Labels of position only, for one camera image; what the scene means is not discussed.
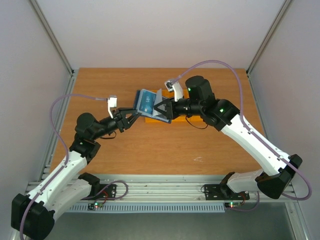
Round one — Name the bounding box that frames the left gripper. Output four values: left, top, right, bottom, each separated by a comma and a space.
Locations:
91, 106, 142, 140

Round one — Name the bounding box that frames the blue card holder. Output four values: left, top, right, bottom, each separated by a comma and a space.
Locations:
133, 88, 171, 124

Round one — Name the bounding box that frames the blue credit card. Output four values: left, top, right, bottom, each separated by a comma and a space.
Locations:
136, 89, 157, 117

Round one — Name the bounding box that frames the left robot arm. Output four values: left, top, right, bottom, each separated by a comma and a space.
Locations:
11, 107, 140, 240

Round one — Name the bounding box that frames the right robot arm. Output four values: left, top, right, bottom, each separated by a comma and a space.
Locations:
153, 75, 302, 199

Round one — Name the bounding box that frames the middle yellow bin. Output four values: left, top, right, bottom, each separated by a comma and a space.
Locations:
162, 89, 189, 123

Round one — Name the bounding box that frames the yellow bin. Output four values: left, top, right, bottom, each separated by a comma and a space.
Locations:
144, 116, 172, 124
162, 89, 189, 123
187, 115, 203, 123

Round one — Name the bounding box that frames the left yellow bin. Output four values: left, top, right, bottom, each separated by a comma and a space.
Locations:
144, 116, 172, 124

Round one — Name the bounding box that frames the right yellow bin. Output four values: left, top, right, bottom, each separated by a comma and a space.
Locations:
187, 115, 203, 123

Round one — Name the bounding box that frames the left circuit board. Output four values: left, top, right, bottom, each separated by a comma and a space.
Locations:
87, 202, 104, 211

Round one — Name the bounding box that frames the circuit board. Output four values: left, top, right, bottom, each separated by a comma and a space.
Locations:
224, 201, 244, 209
87, 202, 104, 211

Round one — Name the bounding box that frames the right circuit board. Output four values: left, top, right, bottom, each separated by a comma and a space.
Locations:
224, 201, 244, 209

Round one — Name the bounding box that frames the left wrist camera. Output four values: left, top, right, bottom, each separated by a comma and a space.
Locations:
107, 95, 118, 119

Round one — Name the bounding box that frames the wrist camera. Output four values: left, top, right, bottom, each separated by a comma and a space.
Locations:
164, 78, 184, 102
107, 95, 118, 119

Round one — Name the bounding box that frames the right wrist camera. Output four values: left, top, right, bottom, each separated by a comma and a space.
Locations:
164, 78, 184, 102

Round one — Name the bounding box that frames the aluminium rail base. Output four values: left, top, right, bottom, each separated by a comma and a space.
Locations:
22, 173, 298, 204

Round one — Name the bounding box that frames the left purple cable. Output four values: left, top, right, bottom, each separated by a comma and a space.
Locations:
19, 93, 111, 240

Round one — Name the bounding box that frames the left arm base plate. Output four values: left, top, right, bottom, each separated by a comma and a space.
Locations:
82, 184, 117, 200

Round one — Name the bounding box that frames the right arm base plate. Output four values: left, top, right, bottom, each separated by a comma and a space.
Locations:
200, 184, 250, 202

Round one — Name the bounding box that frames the grey slotted cable duct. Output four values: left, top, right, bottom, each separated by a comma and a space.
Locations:
67, 202, 225, 214

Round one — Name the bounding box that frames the left aluminium frame post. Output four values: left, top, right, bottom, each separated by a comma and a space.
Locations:
28, 0, 74, 76

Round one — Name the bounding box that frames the aluminium frame post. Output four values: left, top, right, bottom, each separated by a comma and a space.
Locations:
28, 0, 74, 76
246, 0, 294, 77

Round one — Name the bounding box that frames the right aluminium frame post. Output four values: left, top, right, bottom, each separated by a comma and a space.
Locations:
246, 0, 294, 77

